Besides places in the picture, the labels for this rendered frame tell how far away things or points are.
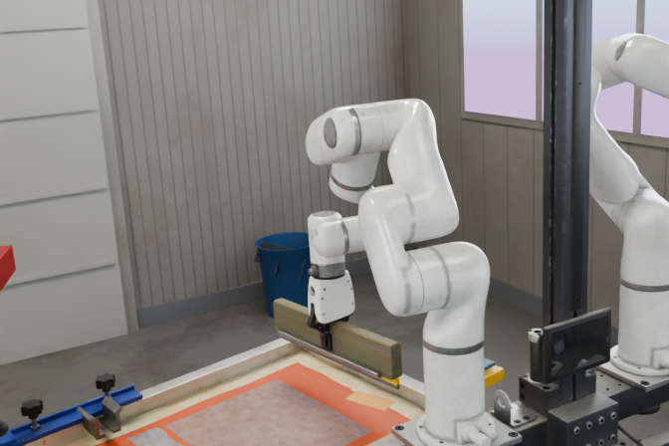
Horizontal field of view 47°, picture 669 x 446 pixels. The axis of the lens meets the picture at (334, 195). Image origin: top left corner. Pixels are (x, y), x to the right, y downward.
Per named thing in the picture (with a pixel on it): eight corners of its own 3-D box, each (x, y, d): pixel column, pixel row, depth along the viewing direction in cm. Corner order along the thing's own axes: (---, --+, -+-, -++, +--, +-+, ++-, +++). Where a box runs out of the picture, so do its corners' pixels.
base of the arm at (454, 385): (525, 444, 120) (524, 352, 117) (459, 471, 114) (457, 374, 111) (462, 403, 134) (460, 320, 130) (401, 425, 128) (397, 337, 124)
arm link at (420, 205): (437, 70, 128) (333, 80, 121) (515, 286, 116) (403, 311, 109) (405, 111, 140) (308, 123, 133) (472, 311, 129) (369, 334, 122)
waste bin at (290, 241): (306, 296, 509) (301, 222, 498) (334, 314, 475) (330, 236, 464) (244, 311, 489) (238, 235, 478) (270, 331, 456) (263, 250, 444)
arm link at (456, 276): (501, 345, 119) (501, 246, 116) (426, 364, 115) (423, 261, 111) (467, 324, 128) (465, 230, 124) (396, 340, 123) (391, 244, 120)
